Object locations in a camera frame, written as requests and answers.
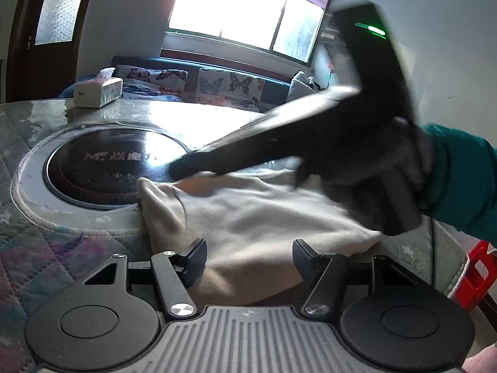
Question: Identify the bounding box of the small butterfly print pillow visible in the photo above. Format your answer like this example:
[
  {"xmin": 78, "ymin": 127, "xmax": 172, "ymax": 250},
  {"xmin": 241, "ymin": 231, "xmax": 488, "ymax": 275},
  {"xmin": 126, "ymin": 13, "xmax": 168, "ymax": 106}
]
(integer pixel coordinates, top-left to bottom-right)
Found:
[{"xmin": 114, "ymin": 65, "xmax": 189, "ymax": 99}]

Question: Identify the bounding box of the large butterfly print pillow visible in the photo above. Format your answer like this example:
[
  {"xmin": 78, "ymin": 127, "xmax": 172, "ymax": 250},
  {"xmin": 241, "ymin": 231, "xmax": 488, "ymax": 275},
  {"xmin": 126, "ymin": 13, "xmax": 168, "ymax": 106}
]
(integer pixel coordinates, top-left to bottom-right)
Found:
[{"xmin": 196, "ymin": 68, "xmax": 265, "ymax": 109}]

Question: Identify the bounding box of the dark wooden door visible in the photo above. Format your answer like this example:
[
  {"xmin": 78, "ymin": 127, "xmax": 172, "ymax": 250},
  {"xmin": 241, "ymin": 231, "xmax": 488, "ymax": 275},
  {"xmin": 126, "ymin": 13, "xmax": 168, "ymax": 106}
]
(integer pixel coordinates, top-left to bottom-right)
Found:
[{"xmin": 8, "ymin": 0, "xmax": 99, "ymax": 104}]

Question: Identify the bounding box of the white tissue box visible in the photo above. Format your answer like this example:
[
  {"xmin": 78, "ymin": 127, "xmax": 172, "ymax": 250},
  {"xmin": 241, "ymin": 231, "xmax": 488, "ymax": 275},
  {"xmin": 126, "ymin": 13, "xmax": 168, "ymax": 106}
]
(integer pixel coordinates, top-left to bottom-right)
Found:
[{"xmin": 73, "ymin": 68, "xmax": 124, "ymax": 108}]

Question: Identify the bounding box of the person's right forearm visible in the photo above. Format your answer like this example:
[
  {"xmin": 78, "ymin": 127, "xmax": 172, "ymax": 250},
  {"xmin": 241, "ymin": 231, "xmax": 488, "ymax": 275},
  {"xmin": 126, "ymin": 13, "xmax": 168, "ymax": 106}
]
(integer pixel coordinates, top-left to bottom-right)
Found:
[{"xmin": 417, "ymin": 122, "xmax": 497, "ymax": 245}]

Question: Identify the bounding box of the cream garment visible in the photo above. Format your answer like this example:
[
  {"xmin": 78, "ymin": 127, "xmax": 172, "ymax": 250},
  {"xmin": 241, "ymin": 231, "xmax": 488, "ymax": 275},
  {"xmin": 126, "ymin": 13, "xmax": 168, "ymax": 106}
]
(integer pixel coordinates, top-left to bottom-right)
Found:
[{"xmin": 138, "ymin": 157, "xmax": 383, "ymax": 307}]

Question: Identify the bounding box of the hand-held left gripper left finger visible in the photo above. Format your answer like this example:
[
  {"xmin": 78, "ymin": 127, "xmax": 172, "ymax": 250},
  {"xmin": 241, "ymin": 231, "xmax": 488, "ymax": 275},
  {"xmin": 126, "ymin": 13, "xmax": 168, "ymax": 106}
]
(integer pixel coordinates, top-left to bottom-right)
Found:
[{"xmin": 81, "ymin": 238, "xmax": 207, "ymax": 319}]

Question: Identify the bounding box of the grey cushion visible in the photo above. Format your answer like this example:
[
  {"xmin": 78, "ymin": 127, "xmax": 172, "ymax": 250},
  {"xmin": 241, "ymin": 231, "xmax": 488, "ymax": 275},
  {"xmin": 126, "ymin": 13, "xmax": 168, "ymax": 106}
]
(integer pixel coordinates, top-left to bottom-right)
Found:
[{"xmin": 287, "ymin": 71, "xmax": 323, "ymax": 102}]

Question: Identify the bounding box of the window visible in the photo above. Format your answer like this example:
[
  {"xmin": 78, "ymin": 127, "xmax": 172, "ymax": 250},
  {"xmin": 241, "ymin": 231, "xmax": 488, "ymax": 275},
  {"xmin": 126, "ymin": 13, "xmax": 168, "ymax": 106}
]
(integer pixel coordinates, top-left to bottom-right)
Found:
[{"xmin": 167, "ymin": 0, "xmax": 335, "ymax": 65}]

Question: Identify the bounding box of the round black induction cooker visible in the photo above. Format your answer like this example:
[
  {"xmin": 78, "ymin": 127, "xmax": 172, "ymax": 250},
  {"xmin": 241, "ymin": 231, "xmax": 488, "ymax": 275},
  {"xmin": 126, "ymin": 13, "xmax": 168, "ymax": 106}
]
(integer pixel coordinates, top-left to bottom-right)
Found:
[{"xmin": 17, "ymin": 124, "xmax": 192, "ymax": 211}]

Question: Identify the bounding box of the blue corner sofa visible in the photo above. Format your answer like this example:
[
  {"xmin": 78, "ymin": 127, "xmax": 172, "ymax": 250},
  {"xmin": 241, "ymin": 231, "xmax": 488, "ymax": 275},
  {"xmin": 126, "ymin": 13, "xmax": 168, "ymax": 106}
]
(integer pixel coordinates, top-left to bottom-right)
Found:
[{"xmin": 58, "ymin": 56, "xmax": 311, "ymax": 113}]

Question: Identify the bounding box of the person's right hand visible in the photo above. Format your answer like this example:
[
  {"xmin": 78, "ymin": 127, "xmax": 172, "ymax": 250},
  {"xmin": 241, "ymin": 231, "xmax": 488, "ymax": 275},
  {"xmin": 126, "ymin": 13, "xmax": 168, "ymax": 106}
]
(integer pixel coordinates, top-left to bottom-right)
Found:
[{"xmin": 294, "ymin": 117, "xmax": 434, "ymax": 237}]

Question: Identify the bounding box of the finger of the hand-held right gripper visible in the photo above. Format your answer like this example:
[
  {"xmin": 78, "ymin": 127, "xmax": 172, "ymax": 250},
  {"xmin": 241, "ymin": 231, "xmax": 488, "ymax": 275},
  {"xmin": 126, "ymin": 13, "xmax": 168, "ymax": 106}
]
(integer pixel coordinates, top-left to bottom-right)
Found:
[{"xmin": 169, "ymin": 85, "xmax": 362, "ymax": 182}]

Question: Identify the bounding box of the red plastic stool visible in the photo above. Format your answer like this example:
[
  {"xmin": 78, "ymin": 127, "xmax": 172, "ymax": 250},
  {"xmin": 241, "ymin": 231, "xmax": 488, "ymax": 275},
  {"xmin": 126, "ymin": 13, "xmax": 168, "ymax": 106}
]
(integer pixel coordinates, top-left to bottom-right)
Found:
[{"xmin": 452, "ymin": 241, "xmax": 497, "ymax": 311}]

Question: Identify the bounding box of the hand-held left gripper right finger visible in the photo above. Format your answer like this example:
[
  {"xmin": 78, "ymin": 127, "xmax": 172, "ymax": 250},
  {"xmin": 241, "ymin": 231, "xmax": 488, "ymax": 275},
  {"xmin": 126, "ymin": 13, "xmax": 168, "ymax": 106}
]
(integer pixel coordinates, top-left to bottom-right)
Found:
[{"xmin": 292, "ymin": 239, "xmax": 418, "ymax": 317}]

